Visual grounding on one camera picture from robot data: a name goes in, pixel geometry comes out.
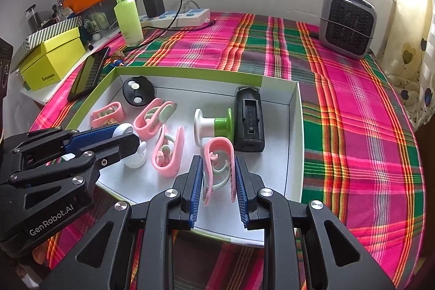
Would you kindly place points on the brown walnut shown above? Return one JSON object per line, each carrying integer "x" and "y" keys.
{"x": 110, "y": 123}

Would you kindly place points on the yellow cardboard box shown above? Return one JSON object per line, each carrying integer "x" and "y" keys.
{"x": 51, "y": 62}

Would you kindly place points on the pink silicone clip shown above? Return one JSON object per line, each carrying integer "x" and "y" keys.
{"x": 119, "y": 108}
{"x": 142, "y": 127}
{"x": 221, "y": 144}
{"x": 178, "y": 154}

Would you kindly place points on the dark glass jar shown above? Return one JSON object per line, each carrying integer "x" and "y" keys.
{"x": 34, "y": 20}

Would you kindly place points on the clear plastic container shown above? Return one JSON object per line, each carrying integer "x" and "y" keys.
{"x": 105, "y": 16}

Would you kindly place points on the green white cardboard box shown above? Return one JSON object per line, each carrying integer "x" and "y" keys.
{"x": 278, "y": 140}

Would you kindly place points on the grey space heater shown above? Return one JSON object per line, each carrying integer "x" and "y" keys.
{"x": 348, "y": 25}

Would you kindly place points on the white green spool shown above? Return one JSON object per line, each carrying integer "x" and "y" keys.
{"x": 222, "y": 127}

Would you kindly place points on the light green bottle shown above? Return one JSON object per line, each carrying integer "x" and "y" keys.
{"x": 129, "y": 21}

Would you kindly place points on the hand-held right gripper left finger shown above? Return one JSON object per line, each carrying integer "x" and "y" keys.
{"x": 196, "y": 188}

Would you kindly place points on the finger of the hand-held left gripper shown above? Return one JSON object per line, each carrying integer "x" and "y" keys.
{"x": 125, "y": 144}
{"x": 95, "y": 137}

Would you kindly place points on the striped box lid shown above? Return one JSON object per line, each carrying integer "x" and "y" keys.
{"x": 44, "y": 35}

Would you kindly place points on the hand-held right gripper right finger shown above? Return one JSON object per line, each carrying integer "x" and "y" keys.
{"x": 242, "y": 188}

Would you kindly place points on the black white oval disc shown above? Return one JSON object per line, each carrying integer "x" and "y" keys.
{"x": 146, "y": 89}

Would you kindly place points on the small white ball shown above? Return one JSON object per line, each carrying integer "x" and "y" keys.
{"x": 97, "y": 37}

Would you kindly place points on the white side shelf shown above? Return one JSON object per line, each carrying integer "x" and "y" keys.
{"x": 44, "y": 96}

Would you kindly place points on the cream printed curtain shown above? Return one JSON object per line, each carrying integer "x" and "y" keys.
{"x": 413, "y": 82}

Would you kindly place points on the black battery case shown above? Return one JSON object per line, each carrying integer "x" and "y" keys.
{"x": 249, "y": 127}

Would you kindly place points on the grey mushroom knob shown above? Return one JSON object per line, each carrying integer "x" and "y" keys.
{"x": 124, "y": 130}

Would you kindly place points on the white power strip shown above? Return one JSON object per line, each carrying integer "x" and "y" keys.
{"x": 190, "y": 16}

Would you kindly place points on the black power adapter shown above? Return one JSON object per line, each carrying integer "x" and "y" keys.
{"x": 154, "y": 6}

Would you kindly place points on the clear round jar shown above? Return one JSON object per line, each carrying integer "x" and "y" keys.
{"x": 136, "y": 162}

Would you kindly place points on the black smartphone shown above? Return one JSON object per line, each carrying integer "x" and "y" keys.
{"x": 86, "y": 76}

